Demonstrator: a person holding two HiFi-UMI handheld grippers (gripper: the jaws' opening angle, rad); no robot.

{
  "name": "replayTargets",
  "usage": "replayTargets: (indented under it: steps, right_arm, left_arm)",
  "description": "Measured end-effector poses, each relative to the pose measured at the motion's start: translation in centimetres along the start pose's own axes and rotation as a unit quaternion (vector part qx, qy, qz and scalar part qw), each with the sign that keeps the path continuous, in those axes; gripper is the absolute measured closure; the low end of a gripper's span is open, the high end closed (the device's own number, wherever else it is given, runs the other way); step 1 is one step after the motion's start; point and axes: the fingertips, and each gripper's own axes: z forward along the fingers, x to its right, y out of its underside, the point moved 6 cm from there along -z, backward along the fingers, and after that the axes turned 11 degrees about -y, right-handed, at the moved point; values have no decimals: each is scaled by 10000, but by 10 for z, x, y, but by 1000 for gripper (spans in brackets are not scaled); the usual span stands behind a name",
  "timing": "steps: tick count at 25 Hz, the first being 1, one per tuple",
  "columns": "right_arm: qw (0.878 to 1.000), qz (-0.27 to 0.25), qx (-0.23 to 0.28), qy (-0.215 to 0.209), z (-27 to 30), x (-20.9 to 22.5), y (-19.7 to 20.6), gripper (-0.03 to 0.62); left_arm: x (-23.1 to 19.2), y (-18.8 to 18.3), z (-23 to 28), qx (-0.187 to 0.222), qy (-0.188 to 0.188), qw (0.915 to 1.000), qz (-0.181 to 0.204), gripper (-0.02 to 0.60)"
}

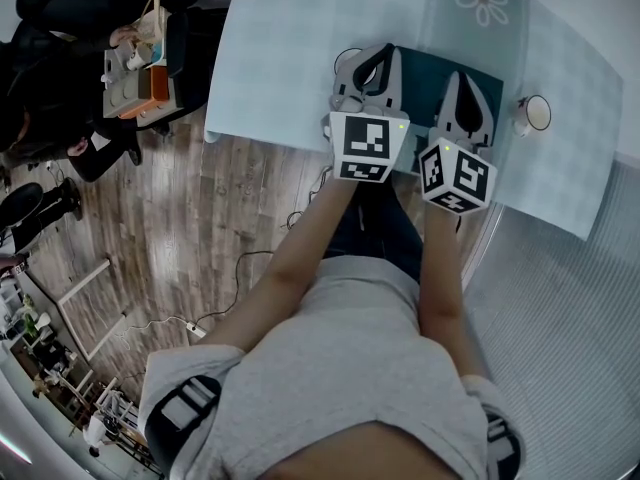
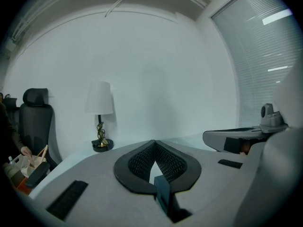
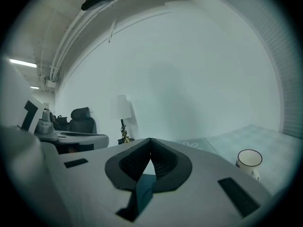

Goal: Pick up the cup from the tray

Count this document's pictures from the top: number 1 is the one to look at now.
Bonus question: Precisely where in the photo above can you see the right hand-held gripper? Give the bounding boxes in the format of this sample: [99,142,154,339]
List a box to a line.
[416,70,500,217]

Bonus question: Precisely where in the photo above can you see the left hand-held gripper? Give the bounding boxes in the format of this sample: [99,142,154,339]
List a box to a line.
[319,42,412,185]

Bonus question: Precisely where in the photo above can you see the dark teal box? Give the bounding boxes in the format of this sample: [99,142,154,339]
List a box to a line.
[394,45,505,174]

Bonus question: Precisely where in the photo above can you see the person's left forearm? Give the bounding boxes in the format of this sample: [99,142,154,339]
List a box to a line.
[264,175,359,314]

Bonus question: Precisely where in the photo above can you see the person's right forearm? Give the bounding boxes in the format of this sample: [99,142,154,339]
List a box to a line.
[417,207,469,339]

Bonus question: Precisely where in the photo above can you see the light blue checked tablecloth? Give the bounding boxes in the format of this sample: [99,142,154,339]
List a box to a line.
[203,0,625,242]

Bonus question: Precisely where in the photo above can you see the person's dark trousers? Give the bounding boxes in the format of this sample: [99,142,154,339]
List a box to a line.
[322,172,426,282]

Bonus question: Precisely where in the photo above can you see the orange box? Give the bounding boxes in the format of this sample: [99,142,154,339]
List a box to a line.
[119,65,171,119]

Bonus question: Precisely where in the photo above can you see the grey plastic storage box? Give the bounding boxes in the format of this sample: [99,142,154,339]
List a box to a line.
[102,42,151,119]

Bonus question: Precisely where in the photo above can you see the person's grey t-shirt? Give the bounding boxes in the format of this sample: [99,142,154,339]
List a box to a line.
[138,255,526,480]

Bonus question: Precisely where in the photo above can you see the black round stool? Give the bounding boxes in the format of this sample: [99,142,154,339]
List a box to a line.
[0,182,45,229]

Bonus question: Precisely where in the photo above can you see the cluttered storage shelf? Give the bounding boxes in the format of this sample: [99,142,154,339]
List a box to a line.
[0,277,151,469]

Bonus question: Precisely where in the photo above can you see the black cable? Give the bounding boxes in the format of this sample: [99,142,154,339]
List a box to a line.
[199,250,274,324]

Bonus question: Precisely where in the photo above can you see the white power strip cable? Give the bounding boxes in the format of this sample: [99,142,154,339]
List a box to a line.
[117,317,207,352]

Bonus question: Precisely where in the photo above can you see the black shoulder strap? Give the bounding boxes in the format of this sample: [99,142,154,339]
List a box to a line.
[145,375,222,477]
[484,412,524,480]

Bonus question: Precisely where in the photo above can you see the white metal table frame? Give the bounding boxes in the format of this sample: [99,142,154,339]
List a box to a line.
[27,257,126,362]

